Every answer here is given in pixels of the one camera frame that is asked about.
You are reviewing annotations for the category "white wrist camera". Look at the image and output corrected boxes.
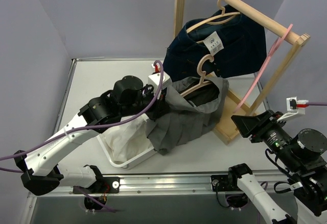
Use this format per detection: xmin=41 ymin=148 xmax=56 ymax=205
xmin=148 ymin=64 xmax=172 ymax=92
xmin=277 ymin=96 xmax=309 ymax=122

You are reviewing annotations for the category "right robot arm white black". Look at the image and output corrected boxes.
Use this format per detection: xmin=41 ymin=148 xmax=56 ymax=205
xmin=227 ymin=110 xmax=326 ymax=223

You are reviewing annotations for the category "beige hanger rear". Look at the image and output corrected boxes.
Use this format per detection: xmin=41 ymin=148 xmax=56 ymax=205
xmin=186 ymin=0 xmax=241 ymax=33

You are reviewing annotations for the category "dark blue denim skirt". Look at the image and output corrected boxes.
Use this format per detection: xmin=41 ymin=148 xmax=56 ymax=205
xmin=163 ymin=14 xmax=267 ymax=81

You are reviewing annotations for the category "pink plastic hanger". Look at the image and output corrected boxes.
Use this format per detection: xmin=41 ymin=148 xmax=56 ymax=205
xmin=233 ymin=23 xmax=293 ymax=113

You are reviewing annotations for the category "grey pleated skirt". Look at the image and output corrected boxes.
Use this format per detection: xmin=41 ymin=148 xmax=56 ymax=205
xmin=146 ymin=77 xmax=229 ymax=155

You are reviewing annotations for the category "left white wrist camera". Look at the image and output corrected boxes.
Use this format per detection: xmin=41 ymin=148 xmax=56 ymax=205
xmin=148 ymin=64 xmax=172 ymax=92

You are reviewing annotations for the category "wooden clothes rack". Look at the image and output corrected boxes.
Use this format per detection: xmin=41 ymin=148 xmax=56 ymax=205
xmin=174 ymin=0 xmax=311 ymax=146

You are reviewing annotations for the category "white plastic basket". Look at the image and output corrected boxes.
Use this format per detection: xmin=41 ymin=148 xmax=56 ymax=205
xmin=97 ymin=116 xmax=159 ymax=170

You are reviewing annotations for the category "beige hanger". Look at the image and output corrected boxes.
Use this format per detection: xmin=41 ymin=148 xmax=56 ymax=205
xmin=181 ymin=55 xmax=214 ymax=97
xmin=186 ymin=0 xmax=241 ymax=33

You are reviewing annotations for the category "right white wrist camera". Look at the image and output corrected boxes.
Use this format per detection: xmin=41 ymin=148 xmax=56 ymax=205
xmin=277 ymin=96 xmax=309 ymax=122

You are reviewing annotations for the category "beige hanger front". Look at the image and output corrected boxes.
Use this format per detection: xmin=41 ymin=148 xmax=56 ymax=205
xmin=181 ymin=55 xmax=214 ymax=97

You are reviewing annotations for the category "white pleated skirt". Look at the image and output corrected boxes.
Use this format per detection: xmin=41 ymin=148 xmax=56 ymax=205
xmin=103 ymin=114 xmax=153 ymax=164

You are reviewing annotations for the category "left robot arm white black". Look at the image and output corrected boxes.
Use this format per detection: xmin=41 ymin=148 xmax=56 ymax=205
xmin=14 ymin=73 xmax=171 ymax=196

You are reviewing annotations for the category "aluminium mounting rail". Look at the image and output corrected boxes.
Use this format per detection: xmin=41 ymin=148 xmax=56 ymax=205
xmin=27 ymin=174 xmax=271 ymax=198

